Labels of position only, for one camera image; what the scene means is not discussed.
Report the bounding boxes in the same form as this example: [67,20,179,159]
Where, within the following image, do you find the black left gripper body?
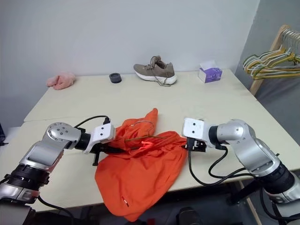
[93,140,116,155]

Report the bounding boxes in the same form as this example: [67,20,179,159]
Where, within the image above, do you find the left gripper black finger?
[106,146,125,154]
[92,150,101,167]

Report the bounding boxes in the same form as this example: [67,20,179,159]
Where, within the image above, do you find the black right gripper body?
[187,138,209,153]

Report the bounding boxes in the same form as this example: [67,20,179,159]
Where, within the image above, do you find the olive green wire hanger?
[124,120,165,151]

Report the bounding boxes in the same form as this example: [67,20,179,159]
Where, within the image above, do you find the orange shorts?
[94,107,188,222]

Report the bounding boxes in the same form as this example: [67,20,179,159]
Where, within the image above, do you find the black table leg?
[225,180,259,206]

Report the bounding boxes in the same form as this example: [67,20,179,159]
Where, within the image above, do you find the dark rounded shape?
[178,206,201,225]

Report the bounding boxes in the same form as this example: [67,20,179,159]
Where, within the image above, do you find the black round puck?
[108,72,123,84]

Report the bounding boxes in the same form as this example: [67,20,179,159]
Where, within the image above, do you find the purple and white tissue box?
[198,61,223,84]

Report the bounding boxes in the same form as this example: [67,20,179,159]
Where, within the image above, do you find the pink plush cloth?
[45,71,76,90]

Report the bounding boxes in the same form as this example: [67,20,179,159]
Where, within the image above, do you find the taupe sneaker with white sole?
[133,55,178,87]

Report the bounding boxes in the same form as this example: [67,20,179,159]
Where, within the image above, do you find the wooden clothes rack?
[249,24,300,97]

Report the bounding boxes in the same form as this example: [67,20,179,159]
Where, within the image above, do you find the dark grey laptop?
[0,122,6,145]

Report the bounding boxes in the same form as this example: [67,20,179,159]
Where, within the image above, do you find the bunch of coloured hangers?
[243,32,300,79]

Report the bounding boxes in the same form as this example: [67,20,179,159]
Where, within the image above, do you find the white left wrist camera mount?
[82,124,116,154]

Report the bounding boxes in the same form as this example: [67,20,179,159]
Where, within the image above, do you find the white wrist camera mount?
[82,124,116,154]
[181,117,211,144]

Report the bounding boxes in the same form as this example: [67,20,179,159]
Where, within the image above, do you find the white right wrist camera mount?
[181,117,211,144]

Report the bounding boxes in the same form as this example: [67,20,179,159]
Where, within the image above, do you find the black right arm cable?
[187,142,252,187]

